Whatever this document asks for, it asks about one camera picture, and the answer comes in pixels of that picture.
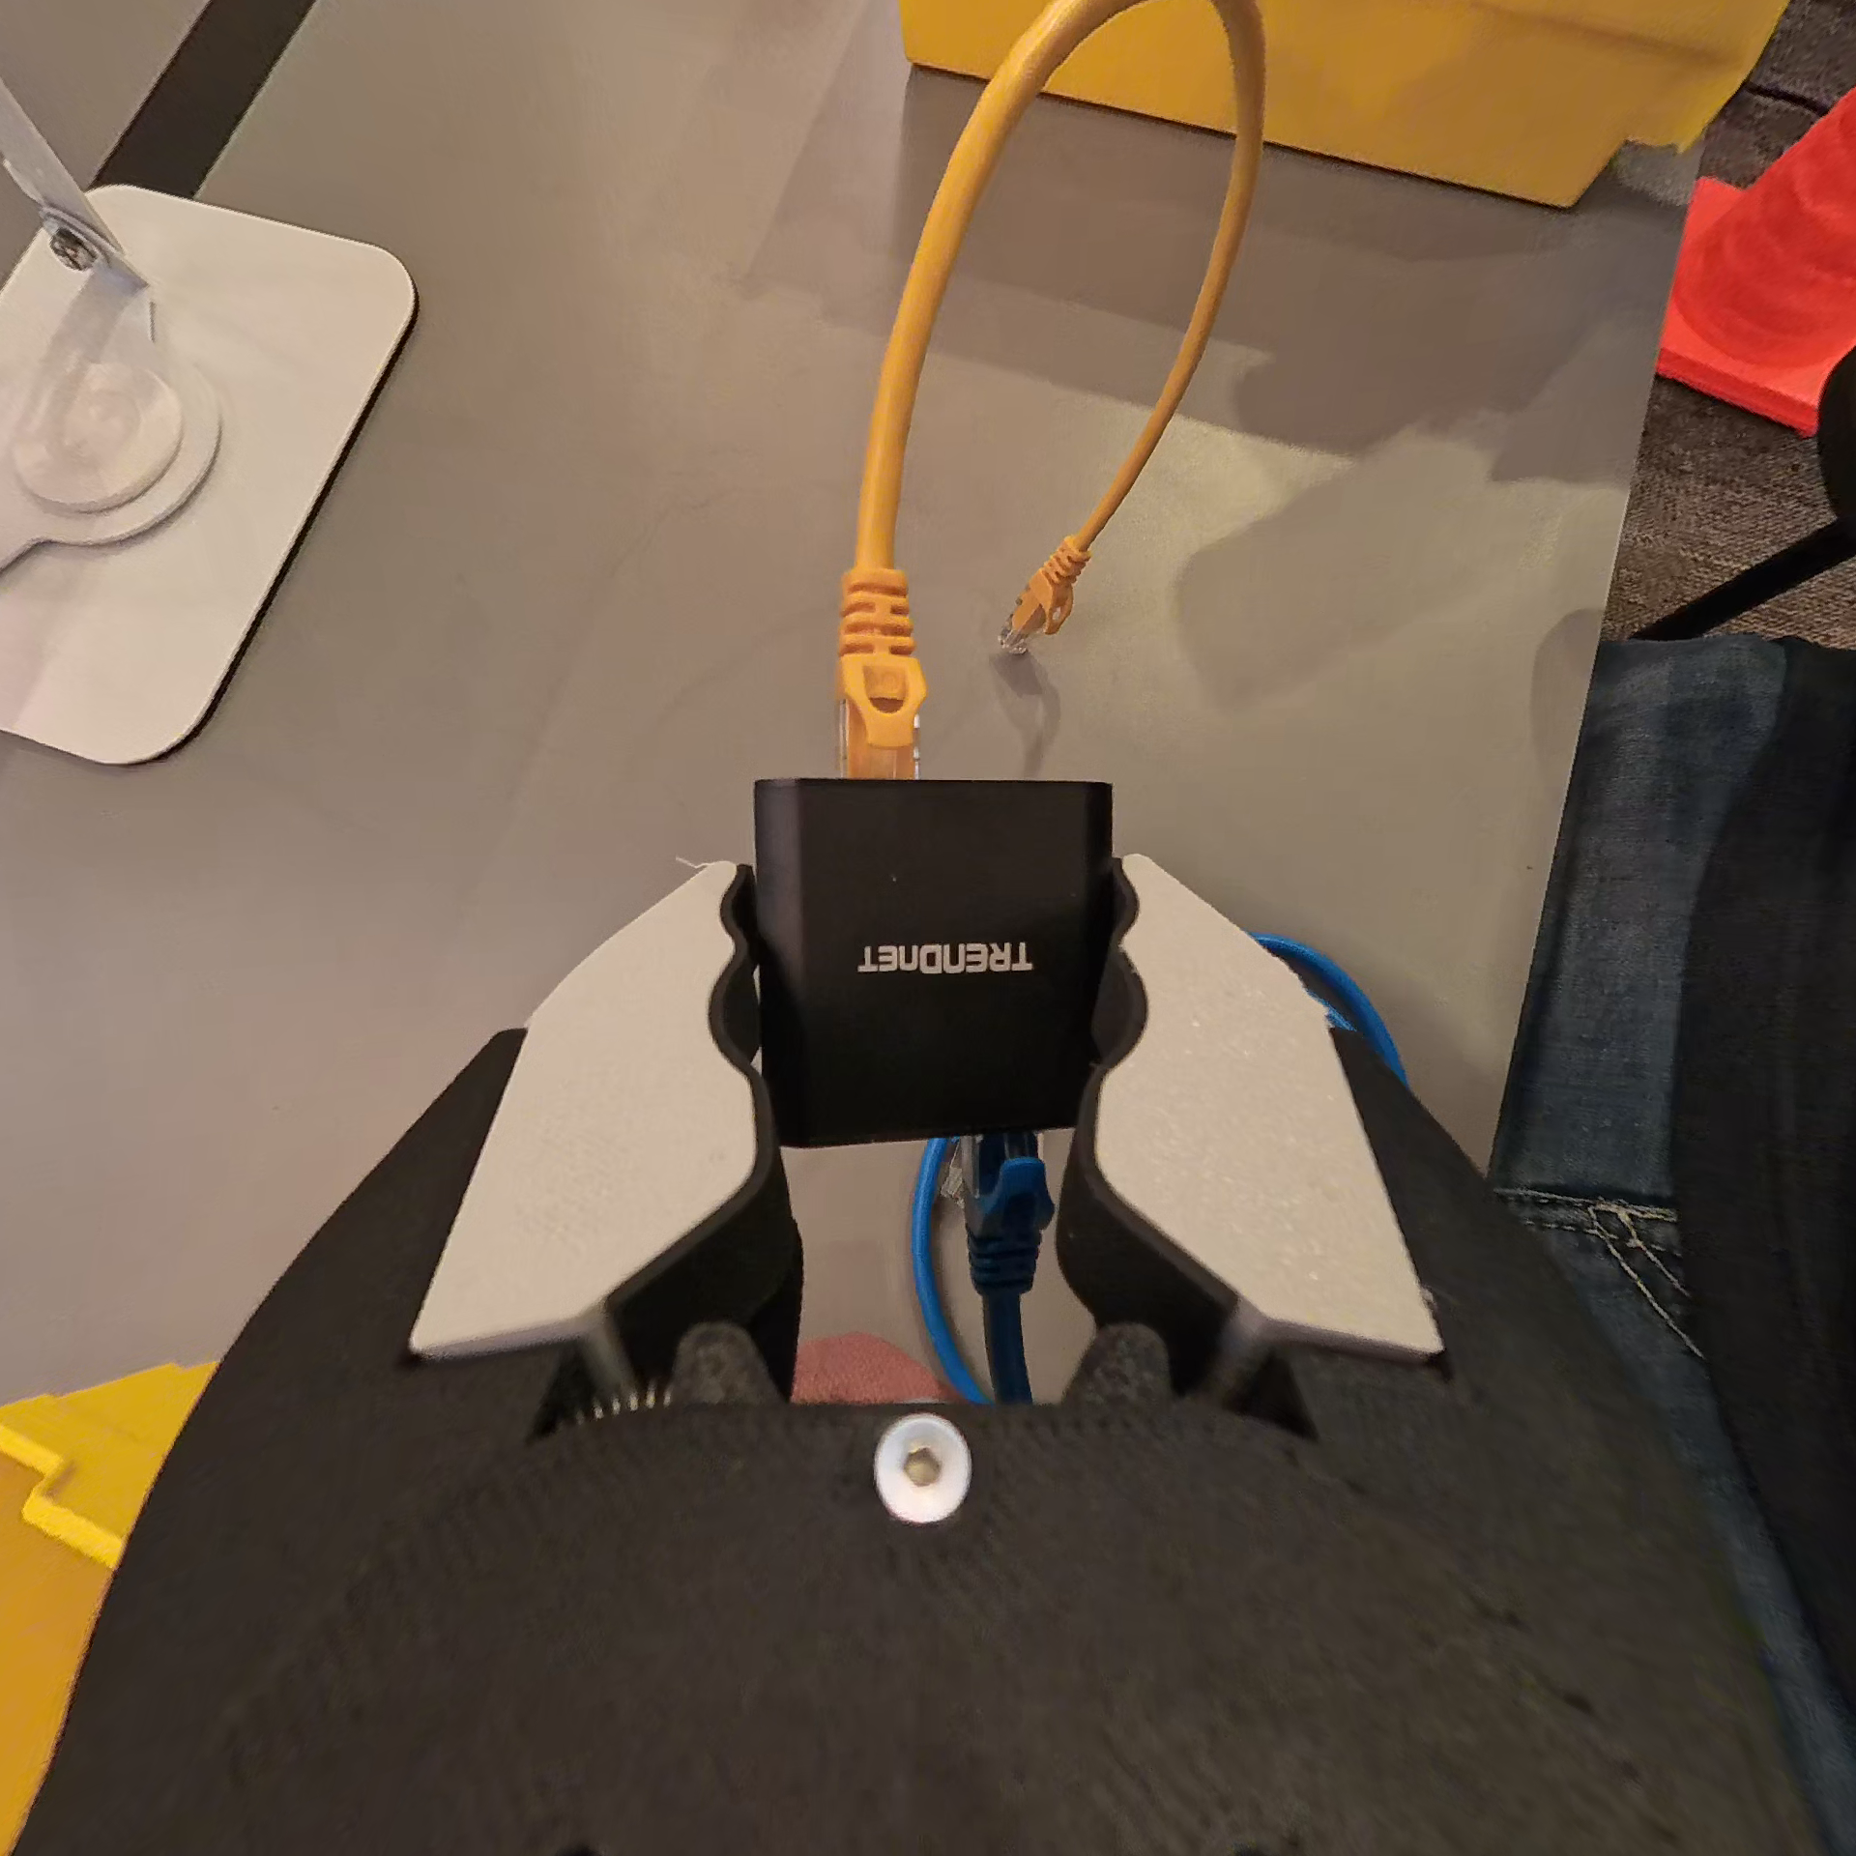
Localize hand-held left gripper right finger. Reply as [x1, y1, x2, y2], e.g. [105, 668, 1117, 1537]
[1053, 852, 1452, 1401]

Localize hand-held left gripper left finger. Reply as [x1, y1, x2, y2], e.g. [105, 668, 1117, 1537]
[406, 863, 806, 1398]

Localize blue ethernet cable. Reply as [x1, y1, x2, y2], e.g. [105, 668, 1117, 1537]
[908, 930, 1410, 1407]

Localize black network switch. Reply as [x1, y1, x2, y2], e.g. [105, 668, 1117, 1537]
[751, 777, 1120, 1150]

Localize orange ethernet cable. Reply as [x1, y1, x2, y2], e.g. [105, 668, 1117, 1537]
[835, 0, 1265, 791]

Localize yellow divided plastic bin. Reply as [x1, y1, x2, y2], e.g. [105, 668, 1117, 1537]
[901, 0, 1797, 210]

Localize person's left hand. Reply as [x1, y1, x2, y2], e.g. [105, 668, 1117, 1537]
[797, 1333, 949, 1405]

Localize white board stand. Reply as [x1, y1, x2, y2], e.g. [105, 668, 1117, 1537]
[0, 71, 421, 767]

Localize orange traffic cone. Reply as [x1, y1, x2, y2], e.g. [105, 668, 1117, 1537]
[1654, 96, 1856, 436]

